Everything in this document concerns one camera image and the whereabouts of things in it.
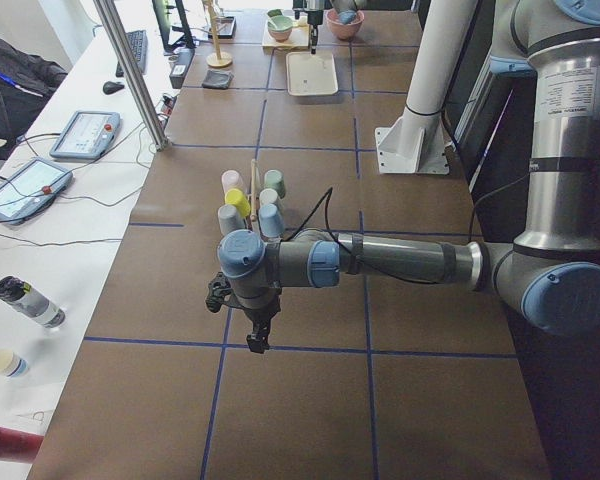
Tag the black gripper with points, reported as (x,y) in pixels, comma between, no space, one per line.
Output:
(258,315)
(313,18)

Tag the green cup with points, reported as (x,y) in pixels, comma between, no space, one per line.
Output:
(274,179)

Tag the cream rectangular tray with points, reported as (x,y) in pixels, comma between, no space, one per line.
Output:
(311,74)

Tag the blue cup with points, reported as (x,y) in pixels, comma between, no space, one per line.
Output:
(271,221)

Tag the grey cup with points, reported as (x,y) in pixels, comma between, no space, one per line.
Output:
(230,219)

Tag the beige cup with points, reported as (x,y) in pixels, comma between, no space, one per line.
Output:
(270,196)

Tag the yellow cup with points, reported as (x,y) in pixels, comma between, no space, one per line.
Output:
(239,200)

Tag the white cup rack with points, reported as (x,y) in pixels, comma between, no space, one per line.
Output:
(254,194)

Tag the pink cup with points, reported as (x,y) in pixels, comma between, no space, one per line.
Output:
(232,179)

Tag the paper cup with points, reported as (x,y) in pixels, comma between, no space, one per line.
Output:
(12,364)

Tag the bamboo cutting board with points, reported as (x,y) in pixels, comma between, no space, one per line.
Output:
(298,35)

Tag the pink bowl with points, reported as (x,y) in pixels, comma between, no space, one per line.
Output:
(344,31)

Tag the green bowl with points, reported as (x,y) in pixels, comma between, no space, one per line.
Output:
(279,27)

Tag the wooden mug tree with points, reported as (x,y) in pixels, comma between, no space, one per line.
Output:
(217,59)

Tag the grey folded cloth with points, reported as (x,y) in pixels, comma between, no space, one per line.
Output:
(217,80)

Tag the black box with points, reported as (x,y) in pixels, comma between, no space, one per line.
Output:
(179,63)

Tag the black monitor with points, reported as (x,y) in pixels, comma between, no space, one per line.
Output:
(173,25)

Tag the electronics board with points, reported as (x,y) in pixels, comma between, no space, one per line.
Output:
(166,105)

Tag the black keyboard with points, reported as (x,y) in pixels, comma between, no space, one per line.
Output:
(138,42)

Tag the black computer mouse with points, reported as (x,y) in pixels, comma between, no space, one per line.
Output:
(111,87)

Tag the clear water bottle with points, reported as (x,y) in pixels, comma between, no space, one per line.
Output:
(25,299)

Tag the teach pendant far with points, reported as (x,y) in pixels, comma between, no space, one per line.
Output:
(87,136)

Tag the teach pendant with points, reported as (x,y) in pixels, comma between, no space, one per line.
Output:
(87,136)
(31,189)

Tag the teach pendant near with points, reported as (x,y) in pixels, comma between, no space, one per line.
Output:
(31,189)

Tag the red cylinder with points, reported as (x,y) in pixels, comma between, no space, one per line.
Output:
(19,446)

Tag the seated person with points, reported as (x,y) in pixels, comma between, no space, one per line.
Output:
(27,83)

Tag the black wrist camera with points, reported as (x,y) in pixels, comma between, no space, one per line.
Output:
(220,293)

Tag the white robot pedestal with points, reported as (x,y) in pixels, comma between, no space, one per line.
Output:
(414,144)

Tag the aluminium frame post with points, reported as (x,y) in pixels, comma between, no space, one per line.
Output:
(114,29)

